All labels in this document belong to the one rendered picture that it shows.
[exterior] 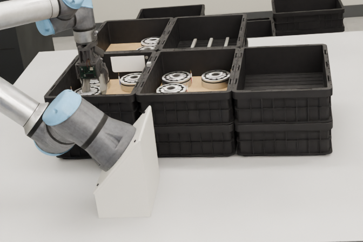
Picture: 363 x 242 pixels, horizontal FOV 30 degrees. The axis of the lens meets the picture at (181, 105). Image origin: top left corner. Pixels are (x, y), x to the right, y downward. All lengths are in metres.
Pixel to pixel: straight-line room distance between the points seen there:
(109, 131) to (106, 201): 0.19
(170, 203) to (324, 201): 0.43
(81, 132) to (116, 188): 0.18
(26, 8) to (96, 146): 0.44
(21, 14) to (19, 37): 1.82
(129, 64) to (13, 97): 0.62
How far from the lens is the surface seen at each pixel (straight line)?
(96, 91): 2.35
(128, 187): 1.87
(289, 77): 2.39
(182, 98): 2.07
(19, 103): 2.00
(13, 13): 1.97
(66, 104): 1.86
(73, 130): 1.87
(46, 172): 2.23
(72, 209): 2.00
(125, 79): 2.42
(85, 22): 2.21
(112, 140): 1.88
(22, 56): 3.82
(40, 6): 2.00
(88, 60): 2.26
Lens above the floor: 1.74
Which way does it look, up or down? 24 degrees down
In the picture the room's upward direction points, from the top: 6 degrees counter-clockwise
